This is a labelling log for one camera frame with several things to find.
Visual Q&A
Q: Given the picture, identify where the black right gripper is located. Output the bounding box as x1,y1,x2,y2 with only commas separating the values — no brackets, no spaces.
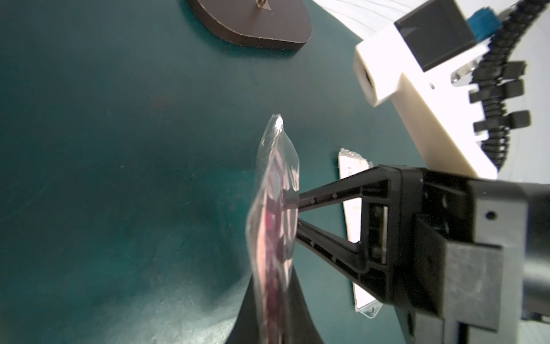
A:
360,167,549,343

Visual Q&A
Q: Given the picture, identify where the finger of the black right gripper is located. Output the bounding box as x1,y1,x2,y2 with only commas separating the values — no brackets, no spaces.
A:
283,166,391,212
296,219,365,283

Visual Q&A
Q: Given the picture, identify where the right black corrugated cable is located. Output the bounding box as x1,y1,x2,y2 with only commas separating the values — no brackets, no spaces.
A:
467,0,550,171

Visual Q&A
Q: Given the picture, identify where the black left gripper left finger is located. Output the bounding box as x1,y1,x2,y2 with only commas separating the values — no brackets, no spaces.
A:
225,278,258,344

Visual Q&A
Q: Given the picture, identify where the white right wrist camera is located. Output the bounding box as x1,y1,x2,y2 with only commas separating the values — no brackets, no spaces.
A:
353,1,498,179

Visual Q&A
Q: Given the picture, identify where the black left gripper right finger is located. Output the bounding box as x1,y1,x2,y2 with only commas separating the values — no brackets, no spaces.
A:
285,268,324,344

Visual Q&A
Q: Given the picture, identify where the pink ruler set plastic bag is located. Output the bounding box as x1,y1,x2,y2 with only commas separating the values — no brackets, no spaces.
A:
246,114,299,343

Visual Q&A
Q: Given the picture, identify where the brown metal hook stand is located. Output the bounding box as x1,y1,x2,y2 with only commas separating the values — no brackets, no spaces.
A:
187,0,312,51

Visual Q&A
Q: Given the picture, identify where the pink flat package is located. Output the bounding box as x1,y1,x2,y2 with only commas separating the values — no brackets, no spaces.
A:
337,148,382,319

